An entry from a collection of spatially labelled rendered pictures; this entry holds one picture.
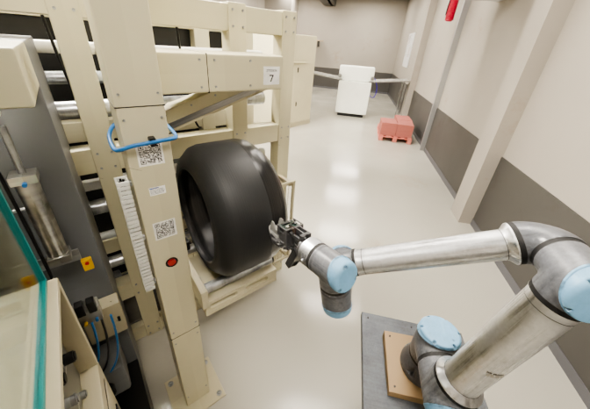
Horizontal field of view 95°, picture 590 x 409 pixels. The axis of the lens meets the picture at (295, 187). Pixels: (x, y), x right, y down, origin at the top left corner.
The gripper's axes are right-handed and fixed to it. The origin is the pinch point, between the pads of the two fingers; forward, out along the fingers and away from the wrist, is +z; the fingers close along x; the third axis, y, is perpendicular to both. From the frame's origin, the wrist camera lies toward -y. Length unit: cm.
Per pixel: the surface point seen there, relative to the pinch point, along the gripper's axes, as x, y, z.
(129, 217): 41.3, 9.4, 22.3
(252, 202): 4.9, 10.5, 4.7
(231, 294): 11.5, -39.2, 18.9
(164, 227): 31.8, 2.0, 21.9
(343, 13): -950, 291, 865
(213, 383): 21, -118, 40
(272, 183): -5.4, 14.4, 7.0
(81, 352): 63, -24, 10
